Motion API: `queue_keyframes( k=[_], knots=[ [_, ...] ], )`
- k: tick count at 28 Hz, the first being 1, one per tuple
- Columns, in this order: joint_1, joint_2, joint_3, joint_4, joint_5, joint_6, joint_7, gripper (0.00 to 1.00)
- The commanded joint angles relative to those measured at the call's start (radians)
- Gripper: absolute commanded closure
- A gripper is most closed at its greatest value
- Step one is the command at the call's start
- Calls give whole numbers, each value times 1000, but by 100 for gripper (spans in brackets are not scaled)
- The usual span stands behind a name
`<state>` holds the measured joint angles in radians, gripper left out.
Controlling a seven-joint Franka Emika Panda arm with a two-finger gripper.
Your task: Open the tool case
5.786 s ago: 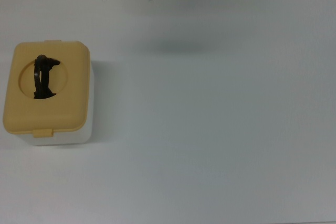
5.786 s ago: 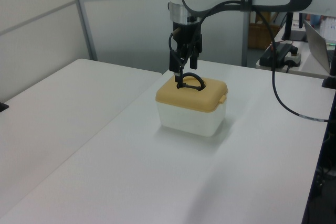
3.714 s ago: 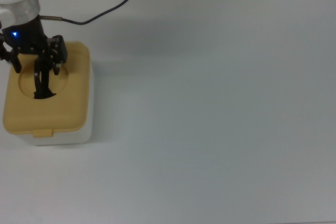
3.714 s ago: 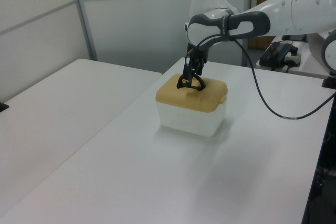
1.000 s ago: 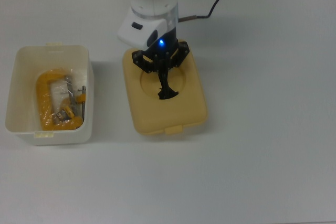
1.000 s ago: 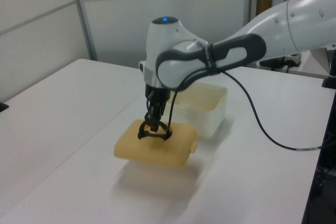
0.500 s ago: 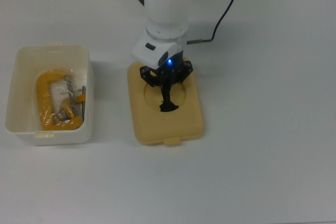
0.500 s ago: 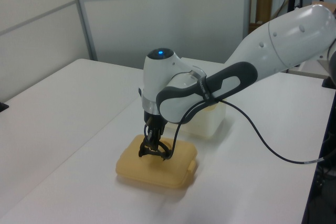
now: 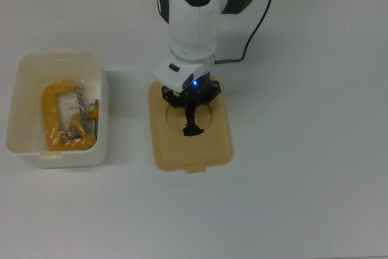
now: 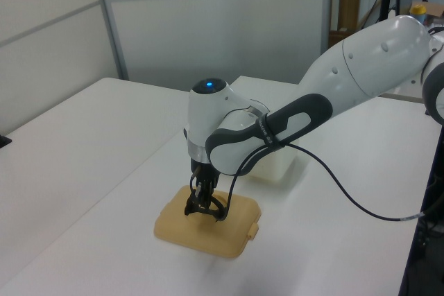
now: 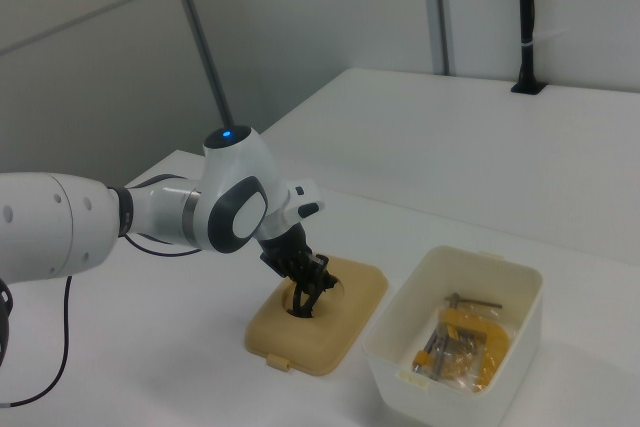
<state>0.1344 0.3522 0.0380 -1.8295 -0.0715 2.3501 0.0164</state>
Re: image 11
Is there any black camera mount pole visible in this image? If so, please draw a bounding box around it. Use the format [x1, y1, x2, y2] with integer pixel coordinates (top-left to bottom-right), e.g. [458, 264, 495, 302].
[509, 0, 547, 96]

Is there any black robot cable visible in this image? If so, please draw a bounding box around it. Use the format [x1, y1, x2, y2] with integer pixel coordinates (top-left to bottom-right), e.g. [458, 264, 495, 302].
[0, 174, 204, 408]

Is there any tan case lid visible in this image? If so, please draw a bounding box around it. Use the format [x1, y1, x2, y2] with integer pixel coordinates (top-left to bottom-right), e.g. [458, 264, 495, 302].
[243, 252, 390, 377]

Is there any yellow clamp tool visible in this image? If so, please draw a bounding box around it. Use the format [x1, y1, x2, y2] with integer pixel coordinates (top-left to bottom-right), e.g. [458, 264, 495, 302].
[412, 291, 512, 391]

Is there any bag of metal bits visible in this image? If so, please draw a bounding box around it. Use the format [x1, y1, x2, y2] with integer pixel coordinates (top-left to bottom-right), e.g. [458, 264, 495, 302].
[422, 321, 482, 393]

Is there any grey partition post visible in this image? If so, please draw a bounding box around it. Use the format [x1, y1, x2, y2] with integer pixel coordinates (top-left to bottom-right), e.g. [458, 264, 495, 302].
[426, 0, 455, 76]
[166, 0, 235, 127]

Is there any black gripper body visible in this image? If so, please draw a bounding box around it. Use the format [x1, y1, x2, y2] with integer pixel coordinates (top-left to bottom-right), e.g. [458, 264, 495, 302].
[259, 221, 321, 279]

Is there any white plastic tool case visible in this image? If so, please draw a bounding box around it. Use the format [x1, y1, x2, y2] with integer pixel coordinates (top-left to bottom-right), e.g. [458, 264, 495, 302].
[360, 245, 545, 409]

